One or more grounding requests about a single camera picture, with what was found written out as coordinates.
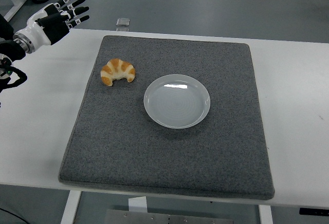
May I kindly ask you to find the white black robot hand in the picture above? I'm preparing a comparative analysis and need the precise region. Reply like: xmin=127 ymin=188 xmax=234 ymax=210
xmin=15 ymin=0 xmax=90 ymax=50

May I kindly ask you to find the golden croissant bread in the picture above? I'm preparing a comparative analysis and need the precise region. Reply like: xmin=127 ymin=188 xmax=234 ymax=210
xmin=100 ymin=58 xmax=136 ymax=87

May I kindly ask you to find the white round plate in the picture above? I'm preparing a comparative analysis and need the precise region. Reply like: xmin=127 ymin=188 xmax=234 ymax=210
xmin=143 ymin=73 xmax=211 ymax=130

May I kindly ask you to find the small clear plastic box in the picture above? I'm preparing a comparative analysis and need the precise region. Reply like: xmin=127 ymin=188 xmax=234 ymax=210
xmin=115 ymin=17 xmax=131 ymax=28

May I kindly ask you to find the grey felt mat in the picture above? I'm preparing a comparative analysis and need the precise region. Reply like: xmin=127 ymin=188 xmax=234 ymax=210
xmin=58 ymin=35 xmax=276 ymax=201

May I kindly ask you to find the white table leg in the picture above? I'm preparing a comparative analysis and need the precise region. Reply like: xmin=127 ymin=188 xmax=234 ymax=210
xmin=60 ymin=190 xmax=82 ymax=224
xmin=258 ymin=204 xmax=274 ymax=224

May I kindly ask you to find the white paper label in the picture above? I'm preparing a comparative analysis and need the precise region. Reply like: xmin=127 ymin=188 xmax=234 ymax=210
xmin=128 ymin=197 xmax=148 ymax=213

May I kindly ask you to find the black control box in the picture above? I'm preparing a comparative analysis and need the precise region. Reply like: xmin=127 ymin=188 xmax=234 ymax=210
xmin=299 ymin=208 xmax=329 ymax=216

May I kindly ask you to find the white desk frame leg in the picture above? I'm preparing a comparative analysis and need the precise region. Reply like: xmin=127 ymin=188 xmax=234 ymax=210
xmin=0 ymin=0 xmax=30 ymax=23

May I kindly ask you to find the black floor cable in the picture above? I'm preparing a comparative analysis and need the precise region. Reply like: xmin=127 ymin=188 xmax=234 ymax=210
xmin=0 ymin=207 xmax=26 ymax=224

